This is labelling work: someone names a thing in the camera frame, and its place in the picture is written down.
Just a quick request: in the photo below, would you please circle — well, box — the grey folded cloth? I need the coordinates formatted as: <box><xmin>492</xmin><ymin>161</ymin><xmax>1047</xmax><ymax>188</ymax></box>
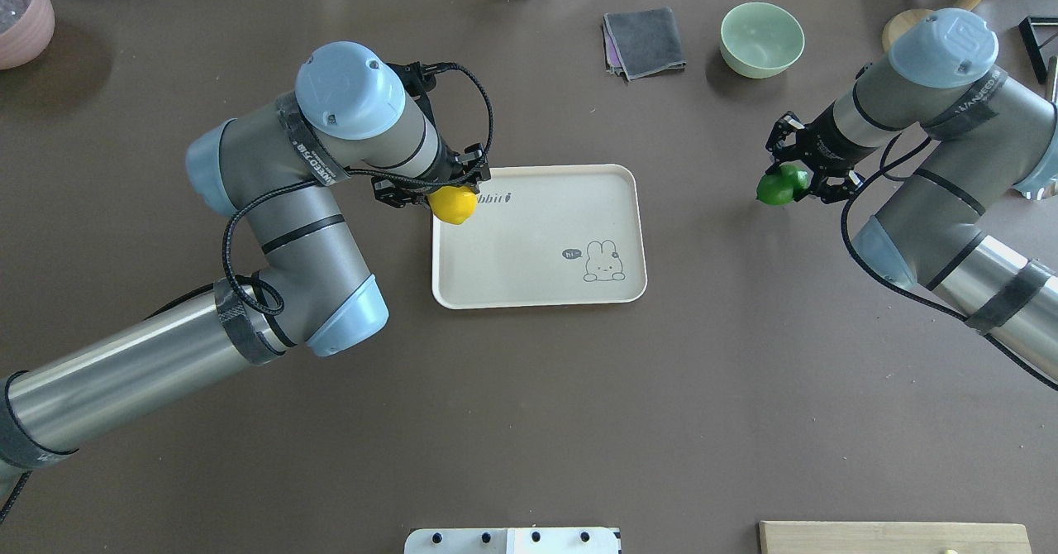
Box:
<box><xmin>602</xmin><ymin>7</ymin><xmax>687</xmax><ymax>82</ymax></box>

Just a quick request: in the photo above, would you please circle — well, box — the light green bowl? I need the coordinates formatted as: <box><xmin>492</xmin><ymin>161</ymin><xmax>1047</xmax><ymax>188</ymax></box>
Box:
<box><xmin>719</xmin><ymin>2</ymin><xmax>806</xmax><ymax>79</ymax></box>

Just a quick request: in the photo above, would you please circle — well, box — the beige rabbit tray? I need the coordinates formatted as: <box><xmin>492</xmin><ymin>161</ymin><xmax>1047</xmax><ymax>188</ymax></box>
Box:
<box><xmin>431</xmin><ymin>165</ymin><xmax>649</xmax><ymax>310</ymax></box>

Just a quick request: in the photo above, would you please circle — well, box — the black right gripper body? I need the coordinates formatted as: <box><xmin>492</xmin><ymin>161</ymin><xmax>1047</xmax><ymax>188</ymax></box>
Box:
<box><xmin>791</xmin><ymin>107</ymin><xmax>875</xmax><ymax>184</ymax></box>

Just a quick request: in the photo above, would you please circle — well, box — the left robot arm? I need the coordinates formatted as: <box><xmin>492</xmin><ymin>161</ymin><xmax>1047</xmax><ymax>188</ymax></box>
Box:
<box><xmin>2</xmin><ymin>41</ymin><xmax>491</xmax><ymax>491</ymax></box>

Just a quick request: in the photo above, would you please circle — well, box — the yellow lemon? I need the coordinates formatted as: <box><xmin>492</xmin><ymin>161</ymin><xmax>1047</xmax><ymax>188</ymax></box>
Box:
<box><xmin>427</xmin><ymin>185</ymin><xmax>479</xmax><ymax>225</ymax></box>

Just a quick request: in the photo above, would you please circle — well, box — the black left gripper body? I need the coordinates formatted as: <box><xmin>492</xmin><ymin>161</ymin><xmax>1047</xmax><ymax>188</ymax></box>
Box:
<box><xmin>373</xmin><ymin>63</ymin><xmax>492</xmax><ymax>203</ymax></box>

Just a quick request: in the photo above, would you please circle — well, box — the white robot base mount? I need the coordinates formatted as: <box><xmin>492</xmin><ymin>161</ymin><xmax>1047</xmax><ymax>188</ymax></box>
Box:
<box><xmin>403</xmin><ymin>525</ymin><xmax>622</xmax><ymax>553</ymax></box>

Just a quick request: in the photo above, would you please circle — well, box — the bamboo cutting board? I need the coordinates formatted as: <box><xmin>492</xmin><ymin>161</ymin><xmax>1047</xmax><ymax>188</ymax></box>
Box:
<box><xmin>759</xmin><ymin>521</ymin><xmax>1032</xmax><ymax>553</ymax></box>

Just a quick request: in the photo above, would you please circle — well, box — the purple cloth under grey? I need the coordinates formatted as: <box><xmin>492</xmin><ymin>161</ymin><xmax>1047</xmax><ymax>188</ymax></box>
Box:
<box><xmin>602</xmin><ymin>23</ymin><xmax>625</xmax><ymax>76</ymax></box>

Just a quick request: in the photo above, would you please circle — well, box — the green lime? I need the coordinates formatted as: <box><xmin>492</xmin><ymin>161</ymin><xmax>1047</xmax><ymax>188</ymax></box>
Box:
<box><xmin>755</xmin><ymin>162</ymin><xmax>810</xmax><ymax>206</ymax></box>

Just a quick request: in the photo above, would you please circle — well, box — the steel scoop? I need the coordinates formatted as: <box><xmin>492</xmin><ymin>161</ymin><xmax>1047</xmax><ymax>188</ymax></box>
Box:
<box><xmin>1044</xmin><ymin>55</ymin><xmax>1058</xmax><ymax>105</ymax></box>

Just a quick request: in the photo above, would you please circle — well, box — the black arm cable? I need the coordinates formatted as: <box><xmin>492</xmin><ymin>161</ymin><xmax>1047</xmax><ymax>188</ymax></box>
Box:
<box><xmin>220</xmin><ymin>61</ymin><xmax>495</xmax><ymax>317</ymax></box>
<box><xmin>839</xmin><ymin>136</ymin><xmax>1058</xmax><ymax>389</ymax></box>

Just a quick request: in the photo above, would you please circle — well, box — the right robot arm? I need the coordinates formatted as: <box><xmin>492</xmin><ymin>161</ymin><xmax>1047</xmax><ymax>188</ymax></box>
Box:
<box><xmin>758</xmin><ymin>7</ymin><xmax>1057</xmax><ymax>388</ymax></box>

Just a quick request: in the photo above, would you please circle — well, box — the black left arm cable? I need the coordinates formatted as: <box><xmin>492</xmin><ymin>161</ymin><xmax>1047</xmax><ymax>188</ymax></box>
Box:
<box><xmin>220</xmin><ymin>61</ymin><xmax>495</xmax><ymax>317</ymax></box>

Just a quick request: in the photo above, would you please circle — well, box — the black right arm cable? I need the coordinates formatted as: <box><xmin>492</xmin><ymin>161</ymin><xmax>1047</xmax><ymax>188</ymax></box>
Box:
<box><xmin>839</xmin><ymin>136</ymin><xmax>1058</xmax><ymax>389</ymax></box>

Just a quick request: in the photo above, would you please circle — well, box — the pink ribbed cup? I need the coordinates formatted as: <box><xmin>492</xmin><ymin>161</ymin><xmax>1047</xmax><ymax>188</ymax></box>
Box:
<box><xmin>1</xmin><ymin>0</ymin><xmax>55</xmax><ymax>70</ymax></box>

